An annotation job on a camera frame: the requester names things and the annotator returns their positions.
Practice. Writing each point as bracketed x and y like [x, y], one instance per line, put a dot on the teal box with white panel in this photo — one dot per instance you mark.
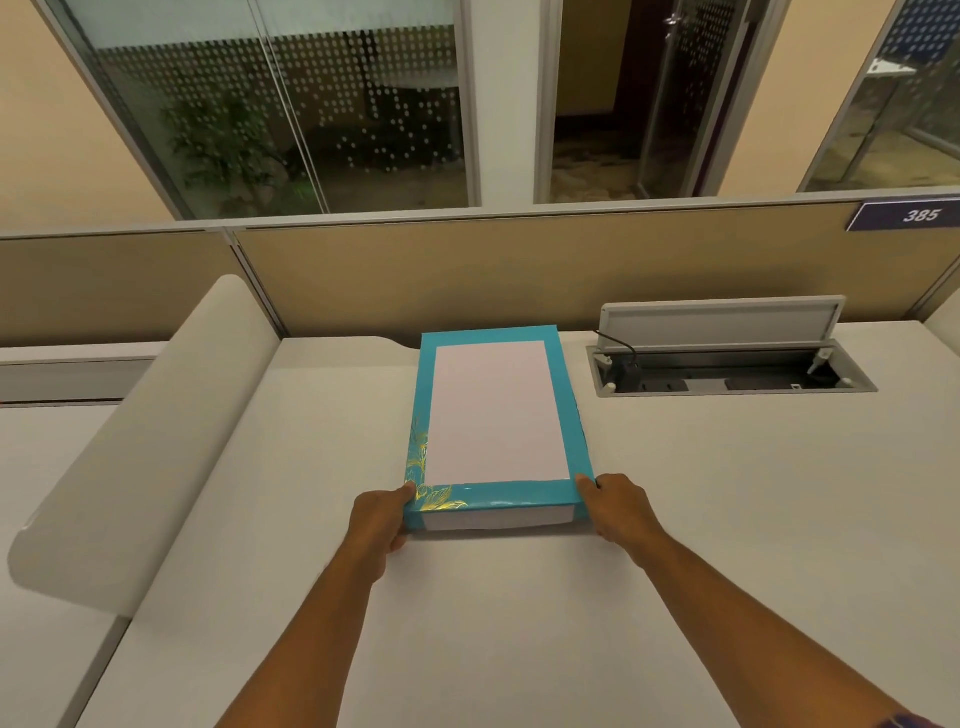
[491, 427]

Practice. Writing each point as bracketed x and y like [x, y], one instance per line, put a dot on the blue number sign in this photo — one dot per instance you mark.
[904, 216]

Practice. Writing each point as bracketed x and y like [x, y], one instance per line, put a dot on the person's right thumb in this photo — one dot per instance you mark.
[589, 484]

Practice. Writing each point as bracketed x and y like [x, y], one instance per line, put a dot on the beige cubicle partition panel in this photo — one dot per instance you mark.
[112, 289]
[570, 270]

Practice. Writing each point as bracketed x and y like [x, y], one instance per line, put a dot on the dotted glass window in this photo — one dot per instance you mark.
[277, 105]

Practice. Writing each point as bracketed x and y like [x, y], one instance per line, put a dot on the person's right forearm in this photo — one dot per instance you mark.
[750, 630]

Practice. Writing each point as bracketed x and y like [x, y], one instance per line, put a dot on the person's left thumb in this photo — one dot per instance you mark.
[401, 491]

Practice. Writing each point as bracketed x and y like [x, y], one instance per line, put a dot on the person's left hand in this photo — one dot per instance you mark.
[377, 521]

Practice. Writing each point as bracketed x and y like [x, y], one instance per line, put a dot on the purple sleeve cuff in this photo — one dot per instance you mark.
[916, 720]

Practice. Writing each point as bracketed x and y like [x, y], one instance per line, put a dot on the glass door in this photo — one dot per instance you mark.
[679, 94]

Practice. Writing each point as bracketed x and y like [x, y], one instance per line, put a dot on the white curved desk divider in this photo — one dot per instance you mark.
[150, 457]

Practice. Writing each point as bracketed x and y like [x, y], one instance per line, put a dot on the green potted plant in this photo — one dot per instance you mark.
[225, 154]

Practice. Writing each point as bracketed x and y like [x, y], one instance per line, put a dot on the person's left forearm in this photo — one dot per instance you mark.
[300, 637]

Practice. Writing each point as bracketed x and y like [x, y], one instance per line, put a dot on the person's right hand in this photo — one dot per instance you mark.
[622, 510]

